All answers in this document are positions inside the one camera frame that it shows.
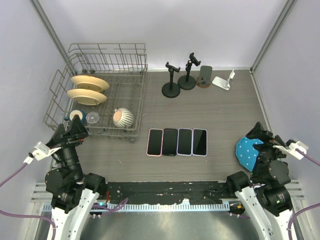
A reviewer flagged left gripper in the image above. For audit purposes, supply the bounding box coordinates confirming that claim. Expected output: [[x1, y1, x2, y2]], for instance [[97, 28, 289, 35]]
[[46, 114, 88, 179]]

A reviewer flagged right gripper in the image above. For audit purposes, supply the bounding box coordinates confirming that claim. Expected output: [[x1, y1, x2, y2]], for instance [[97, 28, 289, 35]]
[[245, 121, 292, 179]]

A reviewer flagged lavender phone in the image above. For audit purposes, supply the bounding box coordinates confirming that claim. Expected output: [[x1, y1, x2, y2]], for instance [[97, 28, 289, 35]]
[[192, 128, 208, 157]]

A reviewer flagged white folding phone stand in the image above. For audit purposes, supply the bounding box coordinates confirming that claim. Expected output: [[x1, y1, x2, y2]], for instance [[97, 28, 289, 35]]
[[211, 69, 235, 91]]

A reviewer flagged white phone blue screen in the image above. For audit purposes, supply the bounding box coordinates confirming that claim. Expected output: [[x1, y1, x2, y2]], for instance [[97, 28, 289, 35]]
[[177, 128, 193, 156]]

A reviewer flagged grey phone stand wooden base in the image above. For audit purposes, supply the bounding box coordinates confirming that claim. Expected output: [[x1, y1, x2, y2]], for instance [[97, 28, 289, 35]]
[[196, 65, 213, 88]]

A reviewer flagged pink case phone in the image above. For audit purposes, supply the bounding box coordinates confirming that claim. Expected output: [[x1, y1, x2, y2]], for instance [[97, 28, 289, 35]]
[[146, 128, 164, 157]]

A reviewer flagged black phone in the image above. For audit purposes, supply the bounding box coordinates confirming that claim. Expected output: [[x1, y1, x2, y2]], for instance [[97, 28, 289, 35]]
[[162, 128, 178, 156]]

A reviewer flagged black round base stand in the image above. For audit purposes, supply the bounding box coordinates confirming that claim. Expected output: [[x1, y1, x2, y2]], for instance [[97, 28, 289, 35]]
[[177, 52, 201, 91]]

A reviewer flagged black gooseneck phone stand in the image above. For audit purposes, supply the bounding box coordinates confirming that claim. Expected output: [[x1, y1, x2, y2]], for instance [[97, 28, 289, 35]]
[[161, 62, 181, 98]]

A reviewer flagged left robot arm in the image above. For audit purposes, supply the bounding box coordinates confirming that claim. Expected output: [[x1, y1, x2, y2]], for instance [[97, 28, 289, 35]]
[[45, 115, 107, 240]]

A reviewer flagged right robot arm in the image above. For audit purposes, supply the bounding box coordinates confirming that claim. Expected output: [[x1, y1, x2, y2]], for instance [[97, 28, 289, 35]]
[[45, 122, 294, 240]]

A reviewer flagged blue dotted plate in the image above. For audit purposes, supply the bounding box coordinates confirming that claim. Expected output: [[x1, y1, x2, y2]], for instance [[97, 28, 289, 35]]
[[235, 137, 263, 172]]

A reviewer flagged blue ceramic mug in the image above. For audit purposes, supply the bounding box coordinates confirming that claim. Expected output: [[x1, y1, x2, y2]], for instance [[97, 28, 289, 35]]
[[63, 109, 87, 125]]

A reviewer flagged clear glass cup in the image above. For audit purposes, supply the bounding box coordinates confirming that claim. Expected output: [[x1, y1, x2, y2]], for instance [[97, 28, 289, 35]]
[[86, 111, 103, 135]]

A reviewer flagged front cream plate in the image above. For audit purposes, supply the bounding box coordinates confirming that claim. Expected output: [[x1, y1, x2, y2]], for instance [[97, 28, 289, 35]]
[[67, 88, 107, 106]]

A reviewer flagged cream plate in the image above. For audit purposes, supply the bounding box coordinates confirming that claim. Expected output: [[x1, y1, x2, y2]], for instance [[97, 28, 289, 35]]
[[67, 88, 107, 106], [71, 75, 110, 92]]

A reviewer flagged rear cream plate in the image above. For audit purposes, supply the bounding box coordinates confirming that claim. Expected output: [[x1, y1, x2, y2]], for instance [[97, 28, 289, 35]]
[[71, 75, 110, 92]]

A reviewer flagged striped ceramic teapot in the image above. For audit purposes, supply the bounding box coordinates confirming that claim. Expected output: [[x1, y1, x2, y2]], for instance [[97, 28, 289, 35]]
[[112, 108, 135, 129]]

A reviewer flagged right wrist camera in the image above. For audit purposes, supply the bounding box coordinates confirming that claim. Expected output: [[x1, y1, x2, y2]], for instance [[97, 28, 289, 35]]
[[273, 141, 309, 160]]

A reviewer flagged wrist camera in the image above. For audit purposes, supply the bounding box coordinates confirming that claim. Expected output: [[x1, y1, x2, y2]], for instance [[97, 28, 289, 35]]
[[273, 141, 309, 160], [23, 141, 61, 165]]

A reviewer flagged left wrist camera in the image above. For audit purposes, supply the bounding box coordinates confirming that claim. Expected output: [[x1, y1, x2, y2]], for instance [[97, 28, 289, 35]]
[[23, 141, 61, 165]]

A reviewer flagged grey wire dish rack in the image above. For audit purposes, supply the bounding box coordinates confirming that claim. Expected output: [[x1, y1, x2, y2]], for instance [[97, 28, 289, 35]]
[[43, 43, 148, 142]]

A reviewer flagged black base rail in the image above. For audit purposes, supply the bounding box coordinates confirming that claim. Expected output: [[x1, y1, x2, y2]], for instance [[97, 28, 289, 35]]
[[82, 180, 256, 205]]

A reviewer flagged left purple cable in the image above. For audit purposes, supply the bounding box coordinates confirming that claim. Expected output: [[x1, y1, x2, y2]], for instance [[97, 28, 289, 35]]
[[0, 162, 126, 240]]

